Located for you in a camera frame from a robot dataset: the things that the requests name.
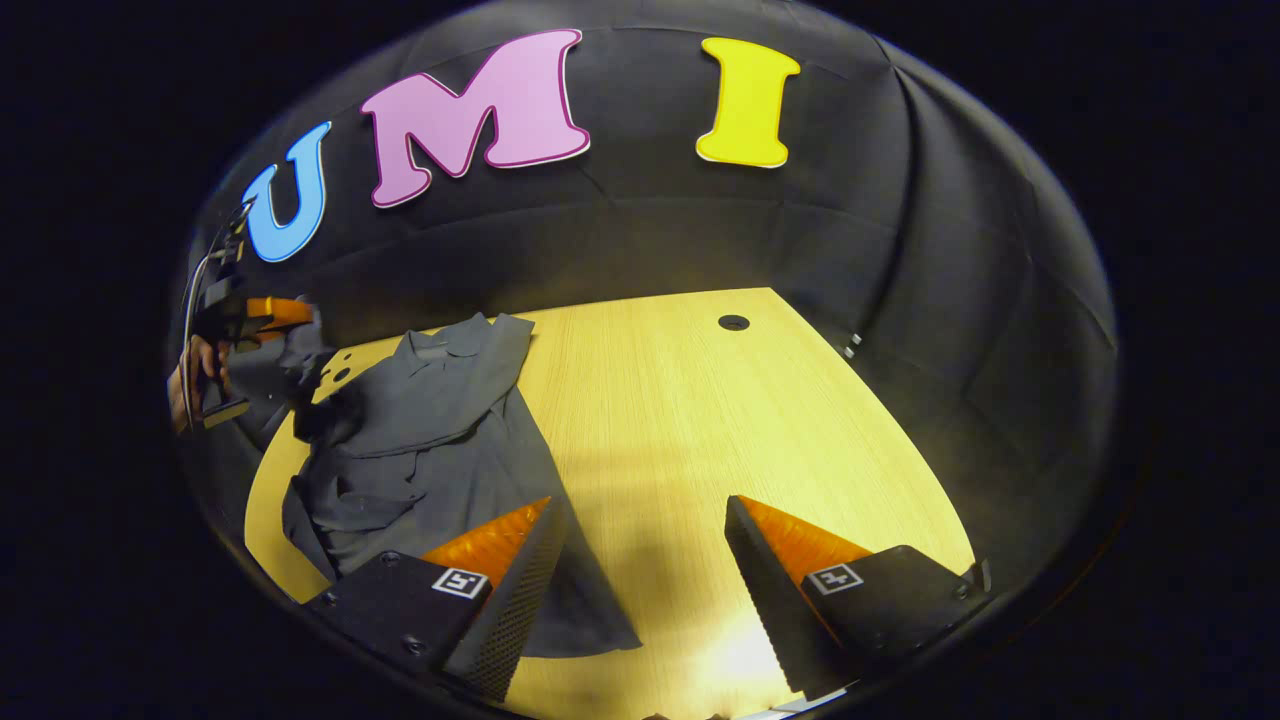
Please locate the black backdrop cloth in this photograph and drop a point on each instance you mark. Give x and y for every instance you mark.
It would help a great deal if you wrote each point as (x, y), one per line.
(700, 240)

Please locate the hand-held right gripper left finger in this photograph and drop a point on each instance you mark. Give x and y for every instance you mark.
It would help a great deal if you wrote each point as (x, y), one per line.
(515, 600)

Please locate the small silver clip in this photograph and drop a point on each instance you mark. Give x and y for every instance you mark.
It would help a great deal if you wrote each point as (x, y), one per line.
(852, 345)

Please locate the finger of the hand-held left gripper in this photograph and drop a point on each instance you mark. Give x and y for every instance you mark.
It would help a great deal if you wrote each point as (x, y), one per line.
(275, 312)

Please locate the grey button shirt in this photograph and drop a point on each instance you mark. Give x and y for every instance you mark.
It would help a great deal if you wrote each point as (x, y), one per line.
(440, 440)

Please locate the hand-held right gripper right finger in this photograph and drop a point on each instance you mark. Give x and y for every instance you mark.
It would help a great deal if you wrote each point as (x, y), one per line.
(770, 600)

